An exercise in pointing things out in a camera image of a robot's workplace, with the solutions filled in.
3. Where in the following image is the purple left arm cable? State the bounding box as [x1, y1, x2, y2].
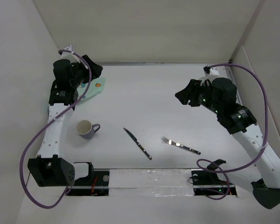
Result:
[19, 49, 94, 209]

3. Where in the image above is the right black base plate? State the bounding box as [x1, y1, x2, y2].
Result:
[188, 169, 237, 196]

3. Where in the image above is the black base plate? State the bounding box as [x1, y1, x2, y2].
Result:
[188, 169, 237, 196]
[66, 169, 110, 196]

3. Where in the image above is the green cartoon placemat cloth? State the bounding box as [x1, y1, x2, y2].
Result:
[77, 77, 106, 101]

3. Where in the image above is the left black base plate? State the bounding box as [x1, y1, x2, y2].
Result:
[66, 169, 110, 196]

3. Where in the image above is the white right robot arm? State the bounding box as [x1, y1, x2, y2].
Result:
[175, 64, 280, 209]

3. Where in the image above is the steel fork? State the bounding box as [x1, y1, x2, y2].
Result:
[161, 136, 201, 155]

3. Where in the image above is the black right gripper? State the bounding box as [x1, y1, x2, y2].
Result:
[174, 78, 222, 114]

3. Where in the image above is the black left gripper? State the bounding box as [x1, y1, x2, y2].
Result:
[70, 56, 102, 88]

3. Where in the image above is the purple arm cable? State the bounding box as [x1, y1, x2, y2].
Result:
[196, 63, 272, 200]
[19, 49, 94, 209]

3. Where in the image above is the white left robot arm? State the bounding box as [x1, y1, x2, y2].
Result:
[28, 67, 196, 187]

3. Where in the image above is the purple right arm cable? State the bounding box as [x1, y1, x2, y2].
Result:
[196, 63, 272, 200]

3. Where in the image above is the steel table knife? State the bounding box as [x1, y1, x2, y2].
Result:
[123, 128, 152, 160]

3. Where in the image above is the purple ceramic mug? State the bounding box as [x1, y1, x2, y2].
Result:
[76, 120, 101, 140]

